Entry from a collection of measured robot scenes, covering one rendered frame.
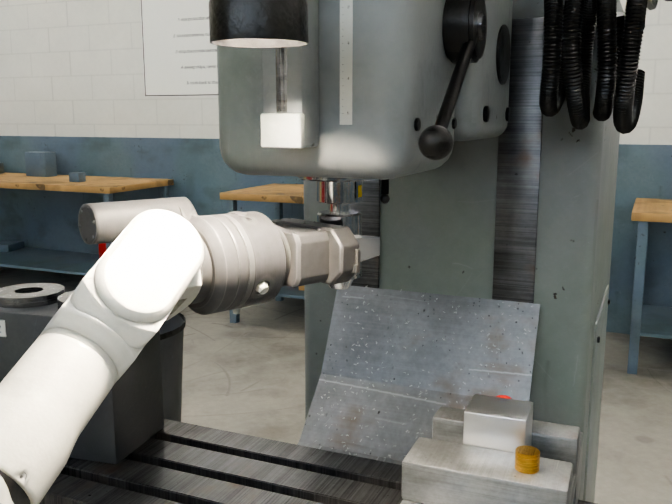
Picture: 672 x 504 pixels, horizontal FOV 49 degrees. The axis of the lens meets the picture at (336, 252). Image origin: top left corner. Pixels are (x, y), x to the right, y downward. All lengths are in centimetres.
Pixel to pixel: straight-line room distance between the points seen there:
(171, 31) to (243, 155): 537
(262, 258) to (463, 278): 53
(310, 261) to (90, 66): 592
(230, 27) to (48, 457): 31
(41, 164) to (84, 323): 596
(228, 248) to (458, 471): 29
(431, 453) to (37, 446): 37
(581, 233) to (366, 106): 51
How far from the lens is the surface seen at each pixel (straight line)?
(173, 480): 94
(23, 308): 102
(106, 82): 645
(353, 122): 66
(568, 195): 108
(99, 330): 55
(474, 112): 83
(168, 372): 270
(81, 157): 664
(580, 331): 112
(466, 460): 73
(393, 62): 65
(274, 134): 65
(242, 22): 53
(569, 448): 80
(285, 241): 69
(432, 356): 112
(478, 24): 76
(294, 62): 64
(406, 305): 115
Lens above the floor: 137
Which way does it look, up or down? 10 degrees down
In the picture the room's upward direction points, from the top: straight up
